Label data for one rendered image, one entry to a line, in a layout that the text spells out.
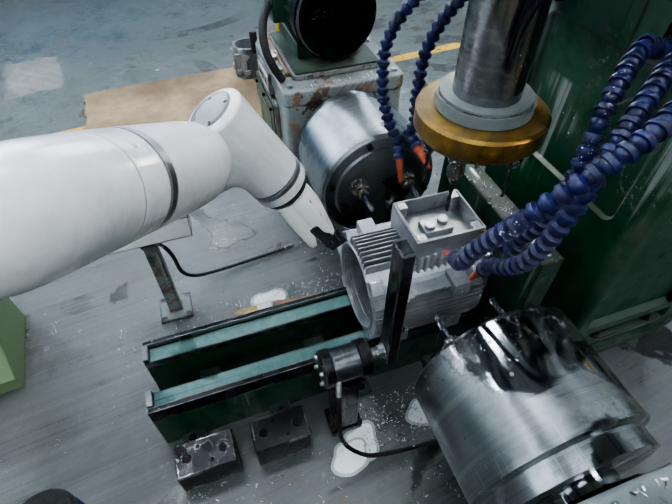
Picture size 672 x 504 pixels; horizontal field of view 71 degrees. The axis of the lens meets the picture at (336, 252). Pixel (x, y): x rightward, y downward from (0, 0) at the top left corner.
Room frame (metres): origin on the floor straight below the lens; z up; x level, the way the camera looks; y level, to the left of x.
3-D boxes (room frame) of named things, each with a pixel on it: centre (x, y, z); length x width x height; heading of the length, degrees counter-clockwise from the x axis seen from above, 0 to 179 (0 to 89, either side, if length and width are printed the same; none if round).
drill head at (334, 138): (0.89, -0.04, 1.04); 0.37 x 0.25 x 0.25; 19
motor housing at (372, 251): (0.55, -0.13, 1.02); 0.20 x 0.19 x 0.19; 108
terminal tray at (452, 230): (0.56, -0.17, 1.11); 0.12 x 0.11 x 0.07; 108
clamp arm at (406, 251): (0.39, -0.08, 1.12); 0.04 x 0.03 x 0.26; 109
